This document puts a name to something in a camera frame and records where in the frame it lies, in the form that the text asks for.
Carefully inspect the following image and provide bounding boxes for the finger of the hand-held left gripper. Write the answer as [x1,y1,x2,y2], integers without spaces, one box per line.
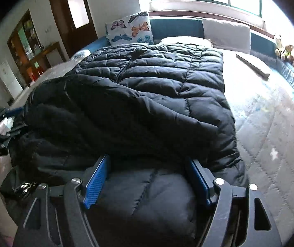
[6,127,21,137]
[4,107,25,117]

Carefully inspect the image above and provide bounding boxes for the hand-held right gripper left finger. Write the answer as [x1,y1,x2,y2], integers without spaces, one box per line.
[15,154,111,247]

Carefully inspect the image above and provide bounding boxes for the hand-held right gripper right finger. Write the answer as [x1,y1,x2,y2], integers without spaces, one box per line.
[186,157,283,247]

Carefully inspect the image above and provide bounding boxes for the black puffer jacket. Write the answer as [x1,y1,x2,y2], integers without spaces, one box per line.
[0,43,248,247]

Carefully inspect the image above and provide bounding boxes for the white pink plastic bag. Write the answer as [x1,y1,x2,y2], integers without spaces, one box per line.
[0,117,15,135]

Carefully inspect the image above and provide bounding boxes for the white refrigerator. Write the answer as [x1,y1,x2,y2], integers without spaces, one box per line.
[0,60,24,101]

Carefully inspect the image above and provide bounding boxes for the wooden display cabinet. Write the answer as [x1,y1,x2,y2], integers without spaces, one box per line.
[7,9,44,88]

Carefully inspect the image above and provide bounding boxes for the brown wooden door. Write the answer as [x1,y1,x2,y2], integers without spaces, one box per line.
[47,0,98,58]

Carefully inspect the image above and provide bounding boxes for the butterfly print pillow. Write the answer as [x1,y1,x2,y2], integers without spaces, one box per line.
[105,12,155,45]

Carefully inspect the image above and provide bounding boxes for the white floral pillow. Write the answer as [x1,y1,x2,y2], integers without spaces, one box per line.
[160,36,213,48]

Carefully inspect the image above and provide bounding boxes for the white back cushion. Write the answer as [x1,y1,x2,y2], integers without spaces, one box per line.
[202,19,251,54]

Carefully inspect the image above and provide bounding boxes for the green-shirted plush toy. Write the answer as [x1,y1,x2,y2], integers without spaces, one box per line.
[280,44,294,62]

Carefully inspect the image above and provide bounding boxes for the blue padded bed surround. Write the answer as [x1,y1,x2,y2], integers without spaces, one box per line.
[70,17,294,93]

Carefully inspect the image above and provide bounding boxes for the white plush toy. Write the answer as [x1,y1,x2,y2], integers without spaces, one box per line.
[274,34,285,57]

